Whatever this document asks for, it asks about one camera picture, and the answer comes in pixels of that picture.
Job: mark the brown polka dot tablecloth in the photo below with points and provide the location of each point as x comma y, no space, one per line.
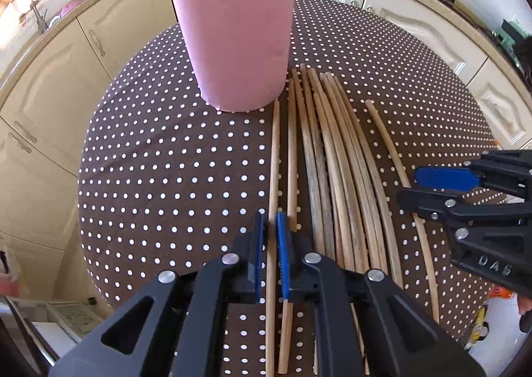
167,182

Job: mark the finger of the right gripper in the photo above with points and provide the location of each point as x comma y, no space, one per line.
451,208
508,172

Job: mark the dark worn wooden chopstick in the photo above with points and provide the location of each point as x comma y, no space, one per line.
320,162
311,168

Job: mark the light wooden chopstick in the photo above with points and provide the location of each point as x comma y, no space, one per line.
350,197
342,233
405,196
291,210
271,250
370,217
385,216

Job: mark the pink ceramic utensil holder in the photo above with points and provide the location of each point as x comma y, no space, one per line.
239,49

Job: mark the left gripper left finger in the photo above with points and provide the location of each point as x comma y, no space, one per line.
173,326

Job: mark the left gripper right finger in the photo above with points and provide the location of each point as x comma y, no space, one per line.
364,323

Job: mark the steel sink faucet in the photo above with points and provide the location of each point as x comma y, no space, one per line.
40,17

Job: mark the cream lower kitchen cabinets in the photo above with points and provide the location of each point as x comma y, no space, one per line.
75,97

